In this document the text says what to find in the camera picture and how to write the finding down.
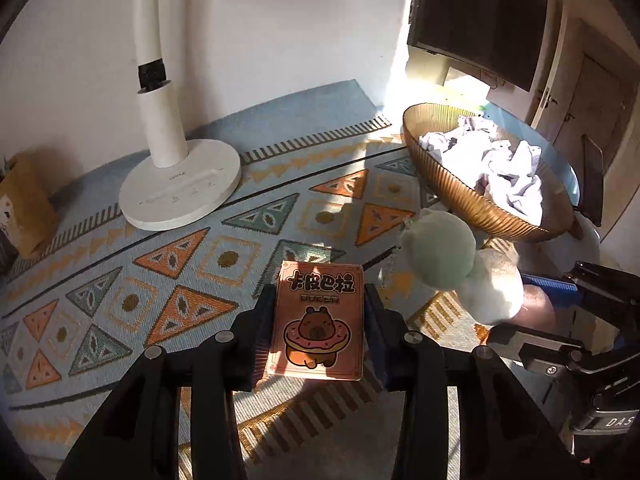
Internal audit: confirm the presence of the white desk lamp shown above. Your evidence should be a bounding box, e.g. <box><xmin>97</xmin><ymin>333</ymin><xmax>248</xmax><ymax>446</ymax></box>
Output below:
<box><xmin>119</xmin><ymin>0</ymin><xmax>244</xmax><ymax>232</ymax></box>

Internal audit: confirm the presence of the white plush toy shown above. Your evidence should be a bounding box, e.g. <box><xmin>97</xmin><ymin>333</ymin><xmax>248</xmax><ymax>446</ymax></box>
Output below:
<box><xmin>459</xmin><ymin>249</ymin><xmax>525</xmax><ymax>325</ymax></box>

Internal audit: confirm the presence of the wooden door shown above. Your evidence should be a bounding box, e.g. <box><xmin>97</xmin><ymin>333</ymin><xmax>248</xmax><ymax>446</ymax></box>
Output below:
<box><xmin>530</xmin><ymin>15</ymin><xmax>637</xmax><ymax>173</ymax></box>

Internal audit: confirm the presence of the amber ribbed glass bowl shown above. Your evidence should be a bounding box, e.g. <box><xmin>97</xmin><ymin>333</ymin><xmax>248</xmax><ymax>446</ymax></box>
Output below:
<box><xmin>402</xmin><ymin>103</ymin><xmax>577</xmax><ymax>244</ymax></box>

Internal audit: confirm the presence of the green plush toy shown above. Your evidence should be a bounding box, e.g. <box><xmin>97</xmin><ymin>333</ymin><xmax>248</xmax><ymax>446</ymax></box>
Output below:
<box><xmin>397</xmin><ymin>208</ymin><xmax>477</xmax><ymax>291</ymax></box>

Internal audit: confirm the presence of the brown paper pen holder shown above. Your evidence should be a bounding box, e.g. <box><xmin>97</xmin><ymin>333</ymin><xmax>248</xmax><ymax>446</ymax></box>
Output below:
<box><xmin>0</xmin><ymin>152</ymin><xmax>59</xmax><ymax>259</ymax></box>

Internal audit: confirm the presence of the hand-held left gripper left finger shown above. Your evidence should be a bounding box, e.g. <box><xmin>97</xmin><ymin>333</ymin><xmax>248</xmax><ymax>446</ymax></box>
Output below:
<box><xmin>55</xmin><ymin>282</ymin><xmax>281</xmax><ymax>480</ymax></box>

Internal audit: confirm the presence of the pink cartoon card box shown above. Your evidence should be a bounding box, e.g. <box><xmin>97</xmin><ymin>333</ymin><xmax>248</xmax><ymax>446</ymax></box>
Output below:
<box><xmin>265</xmin><ymin>260</ymin><xmax>366</xmax><ymax>382</ymax></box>

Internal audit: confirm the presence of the black monitor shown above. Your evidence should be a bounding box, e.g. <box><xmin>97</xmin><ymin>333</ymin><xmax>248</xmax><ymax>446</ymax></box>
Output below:
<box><xmin>407</xmin><ymin>0</ymin><xmax>549</xmax><ymax>93</ymax></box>

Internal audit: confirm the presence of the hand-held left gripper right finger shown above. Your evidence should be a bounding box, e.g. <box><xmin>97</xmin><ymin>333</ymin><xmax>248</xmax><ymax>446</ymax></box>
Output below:
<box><xmin>362</xmin><ymin>284</ymin><xmax>577</xmax><ymax>480</ymax></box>

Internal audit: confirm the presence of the patterned triangle mat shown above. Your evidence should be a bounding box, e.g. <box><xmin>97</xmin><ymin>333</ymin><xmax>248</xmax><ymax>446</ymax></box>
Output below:
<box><xmin>0</xmin><ymin>79</ymin><xmax>501</xmax><ymax>463</ymax></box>

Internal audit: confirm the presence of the pile of white tissues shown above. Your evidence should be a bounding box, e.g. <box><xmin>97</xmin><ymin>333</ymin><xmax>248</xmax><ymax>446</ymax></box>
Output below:
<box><xmin>419</xmin><ymin>115</ymin><xmax>546</xmax><ymax>226</ymax></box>

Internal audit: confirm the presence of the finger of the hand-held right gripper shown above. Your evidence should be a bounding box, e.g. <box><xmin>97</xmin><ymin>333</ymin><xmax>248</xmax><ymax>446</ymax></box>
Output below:
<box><xmin>487</xmin><ymin>323</ymin><xmax>585</xmax><ymax>375</ymax></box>
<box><xmin>520</xmin><ymin>260</ymin><xmax>640</xmax><ymax>333</ymax></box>

